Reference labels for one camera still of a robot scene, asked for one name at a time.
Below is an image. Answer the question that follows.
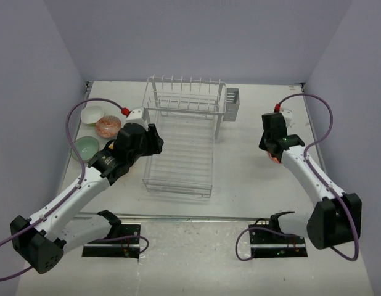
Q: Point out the orange white upturned bowl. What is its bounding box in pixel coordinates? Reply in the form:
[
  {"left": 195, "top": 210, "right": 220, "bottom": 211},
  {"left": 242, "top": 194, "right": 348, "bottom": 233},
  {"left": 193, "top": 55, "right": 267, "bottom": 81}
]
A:
[{"left": 267, "top": 152, "right": 282, "bottom": 164}]

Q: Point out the blue zigzag patterned bowl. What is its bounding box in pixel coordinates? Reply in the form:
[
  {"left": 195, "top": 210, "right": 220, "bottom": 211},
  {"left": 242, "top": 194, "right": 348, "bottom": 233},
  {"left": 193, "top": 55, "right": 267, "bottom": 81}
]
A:
[{"left": 94, "top": 115, "right": 121, "bottom": 139}]

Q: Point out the mint green bowl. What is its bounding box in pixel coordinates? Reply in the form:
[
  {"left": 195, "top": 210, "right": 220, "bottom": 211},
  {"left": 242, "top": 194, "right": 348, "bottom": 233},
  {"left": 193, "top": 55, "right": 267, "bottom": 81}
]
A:
[{"left": 74, "top": 136, "right": 100, "bottom": 162}]

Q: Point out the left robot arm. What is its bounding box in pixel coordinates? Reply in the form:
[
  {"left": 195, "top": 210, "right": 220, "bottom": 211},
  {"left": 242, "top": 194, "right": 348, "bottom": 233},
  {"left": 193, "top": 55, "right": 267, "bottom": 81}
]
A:
[{"left": 10, "top": 123, "right": 164, "bottom": 274}]

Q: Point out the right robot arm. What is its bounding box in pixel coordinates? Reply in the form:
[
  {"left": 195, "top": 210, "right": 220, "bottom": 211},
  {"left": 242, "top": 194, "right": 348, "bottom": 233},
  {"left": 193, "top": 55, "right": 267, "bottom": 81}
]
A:
[{"left": 259, "top": 113, "right": 362, "bottom": 250}]

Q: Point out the grey cutlery holder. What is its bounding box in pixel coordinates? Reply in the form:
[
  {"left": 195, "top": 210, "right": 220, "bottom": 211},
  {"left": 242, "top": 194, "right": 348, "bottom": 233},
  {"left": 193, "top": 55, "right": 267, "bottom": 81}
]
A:
[{"left": 223, "top": 88, "right": 240, "bottom": 122}]

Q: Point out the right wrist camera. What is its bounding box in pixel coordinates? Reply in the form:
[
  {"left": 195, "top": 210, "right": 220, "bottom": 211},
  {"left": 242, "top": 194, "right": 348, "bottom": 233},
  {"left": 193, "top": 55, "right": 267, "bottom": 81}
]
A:
[{"left": 279, "top": 108, "right": 293, "bottom": 127}]

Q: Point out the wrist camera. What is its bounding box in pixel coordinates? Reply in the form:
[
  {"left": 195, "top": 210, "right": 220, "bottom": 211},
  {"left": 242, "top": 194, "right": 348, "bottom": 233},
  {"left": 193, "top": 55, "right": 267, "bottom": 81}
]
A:
[
  {"left": 126, "top": 107, "right": 148, "bottom": 130},
  {"left": 279, "top": 108, "right": 293, "bottom": 127}
]

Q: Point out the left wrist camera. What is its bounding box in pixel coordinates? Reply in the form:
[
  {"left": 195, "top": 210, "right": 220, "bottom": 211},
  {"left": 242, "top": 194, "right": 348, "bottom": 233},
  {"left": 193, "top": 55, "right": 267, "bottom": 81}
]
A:
[{"left": 126, "top": 107, "right": 148, "bottom": 130}]

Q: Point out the white wire dish rack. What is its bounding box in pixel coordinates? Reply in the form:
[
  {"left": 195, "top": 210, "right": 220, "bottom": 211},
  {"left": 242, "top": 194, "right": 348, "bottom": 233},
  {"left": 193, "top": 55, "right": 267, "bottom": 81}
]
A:
[{"left": 142, "top": 76, "right": 226, "bottom": 198}]

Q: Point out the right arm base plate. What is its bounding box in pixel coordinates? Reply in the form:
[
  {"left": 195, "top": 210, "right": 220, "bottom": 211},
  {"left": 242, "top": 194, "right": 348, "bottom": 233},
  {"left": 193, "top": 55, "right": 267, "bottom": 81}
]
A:
[{"left": 249, "top": 230, "right": 308, "bottom": 258}]

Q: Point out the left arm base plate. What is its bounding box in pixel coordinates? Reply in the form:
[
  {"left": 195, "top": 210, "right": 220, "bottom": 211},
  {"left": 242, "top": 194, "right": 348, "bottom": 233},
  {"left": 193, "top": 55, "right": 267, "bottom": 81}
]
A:
[{"left": 81, "top": 224, "right": 141, "bottom": 259}]

